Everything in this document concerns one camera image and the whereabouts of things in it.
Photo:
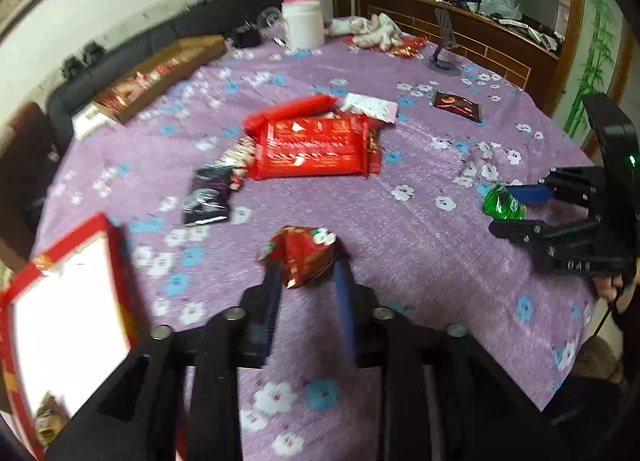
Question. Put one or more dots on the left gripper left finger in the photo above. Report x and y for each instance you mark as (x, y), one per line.
(176, 394)

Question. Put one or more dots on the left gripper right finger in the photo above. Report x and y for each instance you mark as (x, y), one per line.
(442, 396)

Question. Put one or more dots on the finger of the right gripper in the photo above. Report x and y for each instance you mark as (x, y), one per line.
(579, 240)
(564, 191)

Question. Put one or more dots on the gold brown snack bag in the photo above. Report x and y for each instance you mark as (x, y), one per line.
(49, 420)

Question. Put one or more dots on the green snack packet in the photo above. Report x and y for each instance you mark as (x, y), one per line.
(500, 204)

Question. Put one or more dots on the dark brown snack packet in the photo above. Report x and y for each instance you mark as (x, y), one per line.
(457, 105)

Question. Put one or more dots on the pink white snack packet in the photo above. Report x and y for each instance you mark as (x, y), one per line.
(379, 109)

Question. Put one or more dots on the black snack packet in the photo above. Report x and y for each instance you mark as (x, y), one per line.
(208, 199)

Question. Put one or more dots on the red gold snack packet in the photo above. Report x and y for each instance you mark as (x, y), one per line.
(304, 253)

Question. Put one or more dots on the large red snack pack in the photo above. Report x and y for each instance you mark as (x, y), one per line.
(343, 145)

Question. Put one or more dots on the red floral snack packet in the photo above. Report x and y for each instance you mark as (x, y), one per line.
(240, 157)

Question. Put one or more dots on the long red snack pack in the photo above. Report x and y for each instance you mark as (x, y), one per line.
(299, 107)

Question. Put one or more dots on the person right hand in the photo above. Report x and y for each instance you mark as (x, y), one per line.
(614, 290)

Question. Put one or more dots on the red tray white inside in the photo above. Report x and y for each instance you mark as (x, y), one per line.
(66, 323)

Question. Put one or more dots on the wooden sideboard cabinet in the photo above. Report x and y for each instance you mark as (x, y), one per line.
(485, 42)

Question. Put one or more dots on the purple floral tablecloth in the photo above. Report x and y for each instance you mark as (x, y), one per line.
(416, 231)

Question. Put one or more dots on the black phone stand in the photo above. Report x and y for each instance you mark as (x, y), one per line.
(447, 41)

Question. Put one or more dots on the red foil packet under plush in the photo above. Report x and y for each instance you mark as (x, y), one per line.
(410, 48)

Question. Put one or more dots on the white plush toy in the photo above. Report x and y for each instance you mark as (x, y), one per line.
(380, 31)

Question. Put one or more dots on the brown armchair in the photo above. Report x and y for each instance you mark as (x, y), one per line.
(28, 164)

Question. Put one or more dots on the white notebook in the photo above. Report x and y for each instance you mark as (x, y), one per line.
(87, 120)

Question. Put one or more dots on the white plastic jar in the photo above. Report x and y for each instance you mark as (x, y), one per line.
(303, 24)

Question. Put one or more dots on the brown cardboard snack tray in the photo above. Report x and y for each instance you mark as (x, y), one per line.
(139, 87)

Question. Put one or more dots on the black leather sofa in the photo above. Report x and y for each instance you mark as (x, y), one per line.
(97, 67)

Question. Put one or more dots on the small black pouch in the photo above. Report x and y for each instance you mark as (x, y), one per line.
(246, 36)

